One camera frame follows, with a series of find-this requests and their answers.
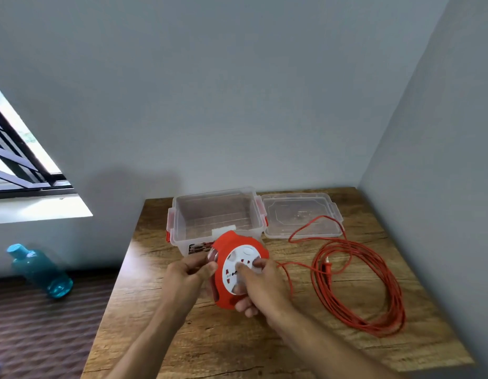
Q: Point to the person's right hand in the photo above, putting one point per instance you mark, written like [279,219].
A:
[265,292]

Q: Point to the person's left hand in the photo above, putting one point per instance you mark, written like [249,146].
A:
[185,282]

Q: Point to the clear plastic box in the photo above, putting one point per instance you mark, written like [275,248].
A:
[196,217]

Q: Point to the person's right forearm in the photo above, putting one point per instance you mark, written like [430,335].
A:
[327,347]

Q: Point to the person's left forearm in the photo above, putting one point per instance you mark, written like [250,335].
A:
[145,347]

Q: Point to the clear plastic lid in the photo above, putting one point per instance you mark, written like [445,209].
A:
[283,217]

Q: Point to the teal plastic bottle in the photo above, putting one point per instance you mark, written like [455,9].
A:
[39,270]

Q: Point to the white window sill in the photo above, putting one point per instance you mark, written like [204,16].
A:
[39,209]

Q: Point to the black window frame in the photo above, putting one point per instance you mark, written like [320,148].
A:
[31,189]

